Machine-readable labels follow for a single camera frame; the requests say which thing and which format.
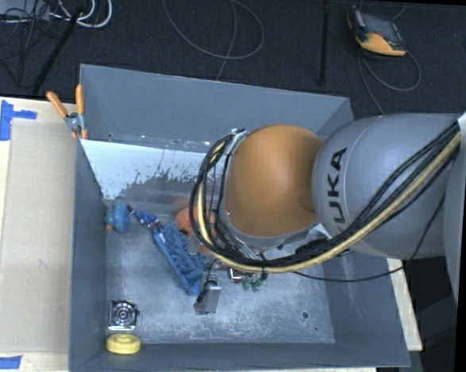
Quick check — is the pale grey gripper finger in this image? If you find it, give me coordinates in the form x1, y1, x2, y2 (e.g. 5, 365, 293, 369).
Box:
192, 272, 214, 316
203, 282, 224, 316

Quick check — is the grey metal bin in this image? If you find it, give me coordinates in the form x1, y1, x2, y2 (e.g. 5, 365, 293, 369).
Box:
58, 63, 431, 372

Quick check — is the blue bristle brush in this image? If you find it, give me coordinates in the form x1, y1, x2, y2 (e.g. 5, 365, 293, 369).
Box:
147, 220, 210, 297

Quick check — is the orange soft toy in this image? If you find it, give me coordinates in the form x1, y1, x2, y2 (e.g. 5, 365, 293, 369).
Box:
172, 205, 218, 255

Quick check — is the silver square ringed block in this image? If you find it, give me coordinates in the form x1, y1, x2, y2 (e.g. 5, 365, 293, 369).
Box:
106, 298, 143, 334

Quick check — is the small blue and red toy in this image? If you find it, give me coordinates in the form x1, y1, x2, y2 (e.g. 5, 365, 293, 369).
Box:
128, 208, 164, 231

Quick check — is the blue spotted toy animal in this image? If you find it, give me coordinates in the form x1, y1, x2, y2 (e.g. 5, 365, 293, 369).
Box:
104, 200, 133, 235

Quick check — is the pale flat board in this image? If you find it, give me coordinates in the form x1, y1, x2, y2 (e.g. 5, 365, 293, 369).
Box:
0, 117, 88, 359

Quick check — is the yellow plastic ring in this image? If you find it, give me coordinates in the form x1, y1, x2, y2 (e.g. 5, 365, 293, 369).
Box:
104, 332, 143, 356

